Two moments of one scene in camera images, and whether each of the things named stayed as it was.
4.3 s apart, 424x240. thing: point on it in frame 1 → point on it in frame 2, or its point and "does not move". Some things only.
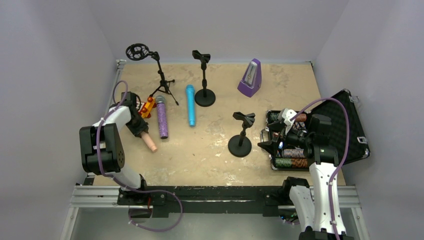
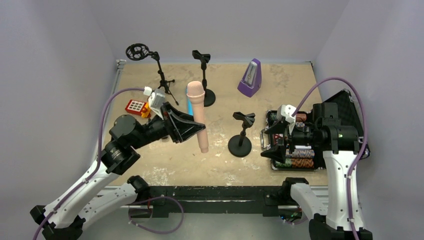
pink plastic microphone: x=146 y=136 → x=196 y=90
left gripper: x=137 y=127 → x=170 y=123
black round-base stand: x=204 y=97 does not move
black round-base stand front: x=240 y=146 does not move
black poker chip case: x=330 y=133 does not move
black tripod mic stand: x=138 y=52 does not move
